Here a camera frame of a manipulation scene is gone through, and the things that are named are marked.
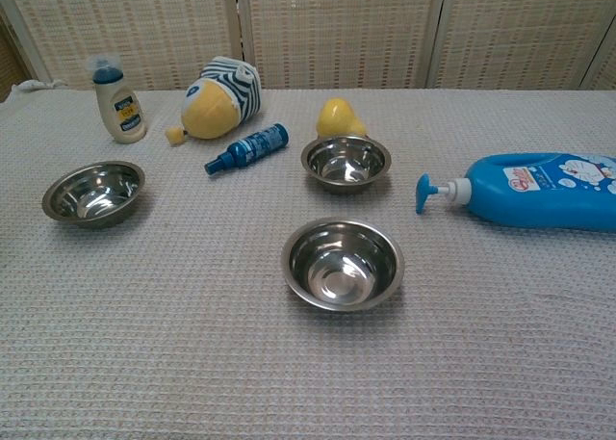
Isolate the stainless steel bowl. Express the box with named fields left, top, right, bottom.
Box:
left=40, top=160, right=146, bottom=230
left=280, top=217, right=406, bottom=312
left=300, top=135, right=393, bottom=195

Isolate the small blue spray bottle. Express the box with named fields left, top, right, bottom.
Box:
left=203, top=122, right=291, bottom=176

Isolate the yellow pear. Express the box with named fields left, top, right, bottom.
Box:
left=315, top=97, right=369, bottom=141

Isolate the yellow plush toy striped hat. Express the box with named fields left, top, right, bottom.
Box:
left=165, top=55, right=263, bottom=147

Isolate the beige woven tablecloth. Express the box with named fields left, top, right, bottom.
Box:
left=0, top=78, right=616, bottom=440

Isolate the woven folding screen panel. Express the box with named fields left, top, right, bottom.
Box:
left=579, top=39, right=616, bottom=92
left=427, top=0, right=616, bottom=92
left=0, top=11, right=44, bottom=99
left=238, top=0, right=447, bottom=92
left=0, top=0, right=247, bottom=92

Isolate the cream squeeze bottle blue cap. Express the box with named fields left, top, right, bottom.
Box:
left=86, top=53, right=148, bottom=145

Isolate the large blue pump bottle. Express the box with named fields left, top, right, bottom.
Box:
left=415, top=151, right=616, bottom=233

